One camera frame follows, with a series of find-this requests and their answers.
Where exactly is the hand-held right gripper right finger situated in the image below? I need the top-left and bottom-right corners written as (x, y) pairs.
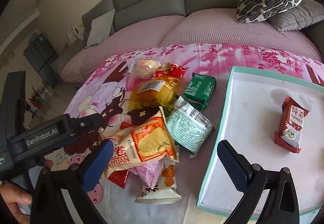
top-left (217, 139), bottom-right (301, 224)

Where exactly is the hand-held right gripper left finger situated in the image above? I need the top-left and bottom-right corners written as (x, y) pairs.
top-left (30, 139), bottom-right (114, 224)

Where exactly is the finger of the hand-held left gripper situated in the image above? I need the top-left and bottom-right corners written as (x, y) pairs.
top-left (72, 113), bottom-right (107, 134)

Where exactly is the red gold packet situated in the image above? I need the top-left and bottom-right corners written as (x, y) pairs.
top-left (108, 169), bottom-right (130, 189)

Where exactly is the pink snack packet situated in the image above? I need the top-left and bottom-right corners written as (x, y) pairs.
top-left (129, 159), bottom-right (165, 194)

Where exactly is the orange cream egg roll packet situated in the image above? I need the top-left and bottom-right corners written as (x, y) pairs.
top-left (101, 106), bottom-right (180, 180)

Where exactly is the white box with teal rim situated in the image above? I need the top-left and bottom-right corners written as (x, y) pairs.
top-left (197, 66), bottom-right (324, 215)

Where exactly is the pale green snack packet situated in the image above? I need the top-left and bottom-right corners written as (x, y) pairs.
top-left (166, 96), bottom-right (213, 157)

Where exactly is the white snack packet orange print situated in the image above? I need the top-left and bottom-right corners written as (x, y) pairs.
top-left (134, 158), bottom-right (183, 205)

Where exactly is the yellow clear snack packet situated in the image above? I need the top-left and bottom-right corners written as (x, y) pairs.
top-left (129, 78), bottom-right (181, 110)

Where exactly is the red white snack packet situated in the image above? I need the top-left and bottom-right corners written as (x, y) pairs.
top-left (274, 95), bottom-right (310, 155)

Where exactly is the person's left hand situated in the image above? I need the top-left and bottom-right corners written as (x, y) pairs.
top-left (0, 183), bottom-right (33, 224)

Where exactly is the dark upright panel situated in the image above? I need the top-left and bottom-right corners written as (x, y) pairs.
top-left (0, 71), bottom-right (27, 138)

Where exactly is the black cabinet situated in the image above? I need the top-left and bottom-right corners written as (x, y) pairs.
top-left (24, 34), bottom-right (60, 88)

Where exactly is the clear bun packet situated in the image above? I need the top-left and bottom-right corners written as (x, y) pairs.
top-left (127, 58), bottom-right (161, 79)

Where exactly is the dark green snack packet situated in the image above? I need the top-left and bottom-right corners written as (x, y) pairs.
top-left (183, 73), bottom-right (217, 111)

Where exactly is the pale grey pillow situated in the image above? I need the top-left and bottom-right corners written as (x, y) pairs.
top-left (86, 10), bottom-right (115, 48)

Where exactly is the red candy packet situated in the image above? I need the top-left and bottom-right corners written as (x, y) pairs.
top-left (154, 62), bottom-right (188, 80)

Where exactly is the pink printed blanket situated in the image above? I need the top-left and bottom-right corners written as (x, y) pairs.
top-left (43, 44), bottom-right (324, 224)

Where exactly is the pink sofa cover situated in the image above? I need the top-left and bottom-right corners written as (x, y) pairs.
top-left (59, 7), bottom-right (324, 83)

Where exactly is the grey quilted cushion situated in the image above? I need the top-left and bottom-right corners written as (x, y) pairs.
top-left (268, 0), bottom-right (324, 32)

